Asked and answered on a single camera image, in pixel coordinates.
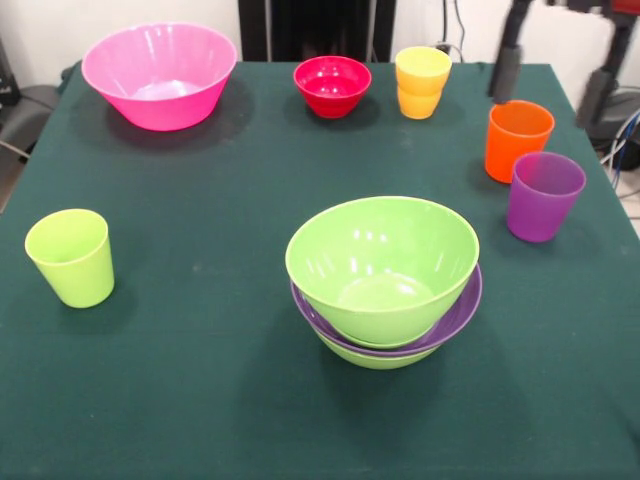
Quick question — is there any purple plastic cup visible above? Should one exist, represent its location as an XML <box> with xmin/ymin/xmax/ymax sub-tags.
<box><xmin>506</xmin><ymin>151</ymin><xmax>587</xmax><ymax>244</ymax></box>

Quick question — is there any large pink plastic bowl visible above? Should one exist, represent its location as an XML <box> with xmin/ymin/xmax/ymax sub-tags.
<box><xmin>80</xmin><ymin>21</ymin><xmax>239</xmax><ymax>133</ymax></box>

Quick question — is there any purple plastic bowl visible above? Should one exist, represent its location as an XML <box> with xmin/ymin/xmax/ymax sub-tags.
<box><xmin>289</xmin><ymin>262</ymin><xmax>484</xmax><ymax>357</ymax></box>

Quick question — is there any lime green plastic cup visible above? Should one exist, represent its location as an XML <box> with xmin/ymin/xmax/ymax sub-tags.
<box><xmin>24</xmin><ymin>208</ymin><xmax>116</xmax><ymax>310</ymax></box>

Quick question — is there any small crimson plastic bowl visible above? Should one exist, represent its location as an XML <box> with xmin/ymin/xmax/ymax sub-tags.
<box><xmin>292</xmin><ymin>55</ymin><xmax>373</xmax><ymax>120</ymax></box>

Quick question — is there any dark green tablecloth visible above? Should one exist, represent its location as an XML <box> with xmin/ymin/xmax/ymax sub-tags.
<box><xmin>0</xmin><ymin>59</ymin><xmax>640</xmax><ymax>480</ymax></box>

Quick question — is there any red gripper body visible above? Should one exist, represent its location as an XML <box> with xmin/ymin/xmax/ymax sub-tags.
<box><xmin>547</xmin><ymin>0</ymin><xmax>640</xmax><ymax>17</ymax></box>

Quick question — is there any tangle of cables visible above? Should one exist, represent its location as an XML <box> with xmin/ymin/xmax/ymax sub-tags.
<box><xmin>598</xmin><ymin>107</ymin><xmax>640</xmax><ymax>201</ymax></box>

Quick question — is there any orange plastic cup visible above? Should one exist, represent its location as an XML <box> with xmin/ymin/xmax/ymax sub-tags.
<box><xmin>483</xmin><ymin>100</ymin><xmax>556</xmax><ymax>185</ymax></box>

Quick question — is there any medium green plastic bowl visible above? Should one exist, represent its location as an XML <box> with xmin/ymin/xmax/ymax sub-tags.
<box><xmin>314</xmin><ymin>329</ymin><xmax>442</xmax><ymax>371</ymax></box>

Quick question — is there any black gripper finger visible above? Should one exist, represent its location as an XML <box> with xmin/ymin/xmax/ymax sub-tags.
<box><xmin>574</xmin><ymin>17</ymin><xmax>634</xmax><ymax>129</ymax></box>
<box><xmin>487</xmin><ymin>0</ymin><xmax>532</xmax><ymax>105</ymax></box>

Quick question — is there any yellow plastic cup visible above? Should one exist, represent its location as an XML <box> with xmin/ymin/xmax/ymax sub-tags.
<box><xmin>394</xmin><ymin>46</ymin><xmax>454</xmax><ymax>97</ymax></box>
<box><xmin>398</xmin><ymin>87</ymin><xmax>445</xmax><ymax>121</ymax></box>

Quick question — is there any large green plastic bowl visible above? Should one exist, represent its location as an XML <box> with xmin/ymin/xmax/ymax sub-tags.
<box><xmin>284</xmin><ymin>195</ymin><xmax>481</xmax><ymax>346</ymax></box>

